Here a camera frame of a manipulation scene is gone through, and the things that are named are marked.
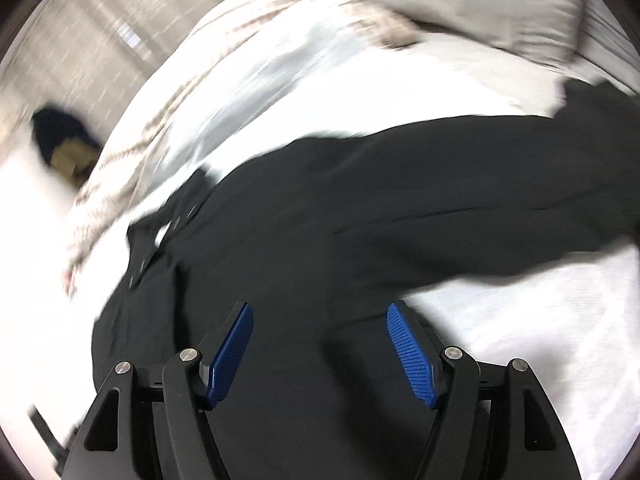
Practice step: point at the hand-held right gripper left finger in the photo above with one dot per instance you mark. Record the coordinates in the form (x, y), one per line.
(227, 355)

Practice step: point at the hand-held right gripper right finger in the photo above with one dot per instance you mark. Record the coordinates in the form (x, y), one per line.
(412, 355)

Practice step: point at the black coat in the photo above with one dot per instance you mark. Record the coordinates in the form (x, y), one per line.
(350, 210)

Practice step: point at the white grid bedspread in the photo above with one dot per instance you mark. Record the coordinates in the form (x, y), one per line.
(525, 320)

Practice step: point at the striped duvet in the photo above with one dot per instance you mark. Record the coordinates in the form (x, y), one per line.
(115, 170)

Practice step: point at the olive hanging jacket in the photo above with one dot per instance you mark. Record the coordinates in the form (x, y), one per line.
(75, 162)

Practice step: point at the grey pillow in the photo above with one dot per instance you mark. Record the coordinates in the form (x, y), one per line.
(475, 0)

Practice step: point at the grey quilted blanket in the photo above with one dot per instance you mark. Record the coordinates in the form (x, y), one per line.
(600, 35)

